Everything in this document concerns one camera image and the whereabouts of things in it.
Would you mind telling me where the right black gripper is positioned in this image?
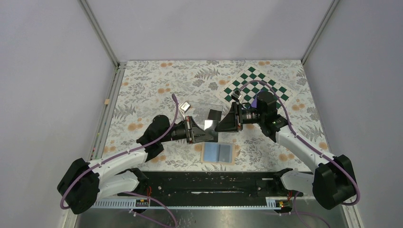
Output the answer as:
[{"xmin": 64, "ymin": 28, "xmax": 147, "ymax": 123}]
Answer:
[{"xmin": 216, "ymin": 102, "xmax": 265, "ymax": 133}]

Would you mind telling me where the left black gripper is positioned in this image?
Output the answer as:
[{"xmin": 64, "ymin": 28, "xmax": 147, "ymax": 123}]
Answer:
[{"xmin": 160, "ymin": 116, "xmax": 214, "ymax": 145}]

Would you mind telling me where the blue credit card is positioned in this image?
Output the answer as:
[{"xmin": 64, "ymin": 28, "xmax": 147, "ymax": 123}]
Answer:
[{"xmin": 202, "ymin": 142, "xmax": 219, "ymax": 162}]

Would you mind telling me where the tan leather card holder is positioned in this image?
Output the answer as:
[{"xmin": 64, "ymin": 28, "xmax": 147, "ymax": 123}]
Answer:
[{"xmin": 201, "ymin": 142, "xmax": 236, "ymax": 165}]

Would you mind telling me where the clear plastic box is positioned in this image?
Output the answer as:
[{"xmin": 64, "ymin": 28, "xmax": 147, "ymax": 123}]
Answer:
[{"xmin": 185, "ymin": 101, "xmax": 223, "ymax": 124}]

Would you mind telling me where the purple marker pen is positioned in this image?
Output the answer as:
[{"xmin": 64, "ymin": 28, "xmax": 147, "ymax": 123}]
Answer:
[{"xmin": 251, "ymin": 91, "xmax": 260, "ymax": 108}]

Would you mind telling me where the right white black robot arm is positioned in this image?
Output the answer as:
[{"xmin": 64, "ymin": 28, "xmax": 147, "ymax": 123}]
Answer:
[{"xmin": 215, "ymin": 91, "xmax": 360, "ymax": 209}]

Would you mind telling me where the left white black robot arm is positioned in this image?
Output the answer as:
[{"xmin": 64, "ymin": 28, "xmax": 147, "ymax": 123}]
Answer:
[{"xmin": 57, "ymin": 115, "xmax": 214, "ymax": 215}]

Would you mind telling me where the green white checkered board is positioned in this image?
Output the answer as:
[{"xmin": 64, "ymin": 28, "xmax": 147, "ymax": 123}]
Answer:
[{"xmin": 216, "ymin": 65, "xmax": 297, "ymax": 106}]

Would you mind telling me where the floral patterned table mat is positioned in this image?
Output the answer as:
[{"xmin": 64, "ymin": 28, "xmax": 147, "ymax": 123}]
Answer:
[{"xmin": 94, "ymin": 60, "xmax": 329, "ymax": 171}]

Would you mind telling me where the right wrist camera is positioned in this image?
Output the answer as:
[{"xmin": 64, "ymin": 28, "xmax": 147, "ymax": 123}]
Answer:
[{"xmin": 231, "ymin": 90, "xmax": 243, "ymax": 104}]

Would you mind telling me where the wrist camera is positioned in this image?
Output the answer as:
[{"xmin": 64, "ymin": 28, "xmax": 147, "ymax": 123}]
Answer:
[
  {"xmin": 179, "ymin": 101, "xmax": 191, "ymax": 119},
  {"xmin": 231, "ymin": 90, "xmax": 243, "ymax": 104}
]

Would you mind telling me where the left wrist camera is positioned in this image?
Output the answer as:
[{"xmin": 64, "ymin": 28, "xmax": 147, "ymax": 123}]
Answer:
[{"xmin": 179, "ymin": 101, "xmax": 191, "ymax": 119}]

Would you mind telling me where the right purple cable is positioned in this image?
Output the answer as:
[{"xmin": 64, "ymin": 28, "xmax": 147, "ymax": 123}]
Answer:
[{"xmin": 238, "ymin": 79, "xmax": 362, "ymax": 228}]

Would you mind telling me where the purple cable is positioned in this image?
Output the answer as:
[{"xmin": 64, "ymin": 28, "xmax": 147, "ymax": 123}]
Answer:
[
  {"xmin": 59, "ymin": 93, "xmax": 180, "ymax": 228},
  {"xmin": 238, "ymin": 79, "xmax": 362, "ymax": 228}
]

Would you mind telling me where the white slotted cable duct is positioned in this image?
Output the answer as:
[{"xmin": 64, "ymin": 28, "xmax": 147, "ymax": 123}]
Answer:
[{"xmin": 93, "ymin": 197, "xmax": 283, "ymax": 210}]

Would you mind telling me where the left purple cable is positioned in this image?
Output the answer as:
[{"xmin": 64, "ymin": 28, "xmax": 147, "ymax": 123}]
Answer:
[{"xmin": 59, "ymin": 93, "xmax": 180, "ymax": 228}]

